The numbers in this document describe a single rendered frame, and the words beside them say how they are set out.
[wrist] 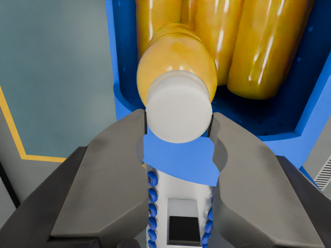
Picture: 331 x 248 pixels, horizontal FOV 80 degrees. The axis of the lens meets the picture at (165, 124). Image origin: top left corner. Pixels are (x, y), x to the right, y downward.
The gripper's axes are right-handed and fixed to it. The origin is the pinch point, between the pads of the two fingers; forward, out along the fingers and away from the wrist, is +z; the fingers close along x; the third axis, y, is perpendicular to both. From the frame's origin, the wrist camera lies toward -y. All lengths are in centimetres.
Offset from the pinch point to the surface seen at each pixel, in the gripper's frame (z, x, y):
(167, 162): 4.8, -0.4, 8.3
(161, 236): 34, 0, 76
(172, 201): 33, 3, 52
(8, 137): 128, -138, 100
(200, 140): 3.7, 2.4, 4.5
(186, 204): 32, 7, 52
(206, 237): 30, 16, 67
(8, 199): 116, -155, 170
